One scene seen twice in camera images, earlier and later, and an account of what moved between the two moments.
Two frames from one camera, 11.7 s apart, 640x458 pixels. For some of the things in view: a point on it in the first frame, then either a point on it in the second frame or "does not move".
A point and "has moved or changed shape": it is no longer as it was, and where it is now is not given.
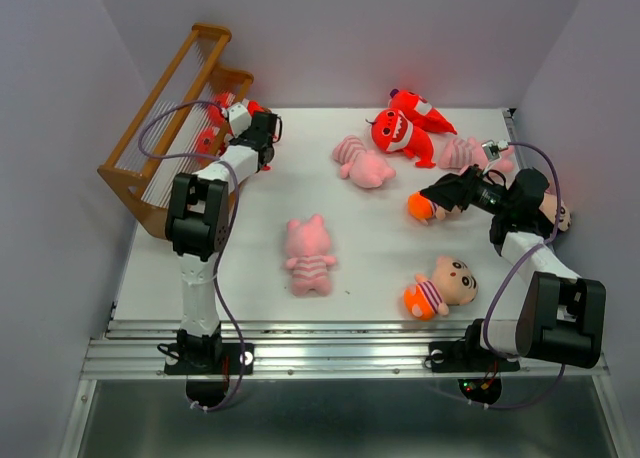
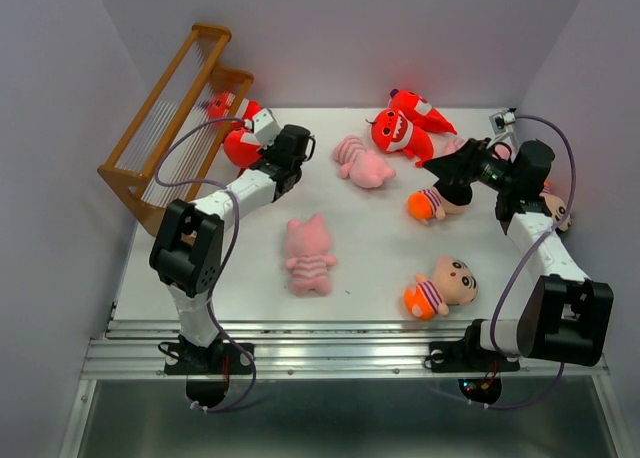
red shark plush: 392,132 does not move
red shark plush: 216,136 has moved or changed shape
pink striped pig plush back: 363,167 does not move
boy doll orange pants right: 549,206 does not move
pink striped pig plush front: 309,242 does not move
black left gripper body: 271,153 → 266,153
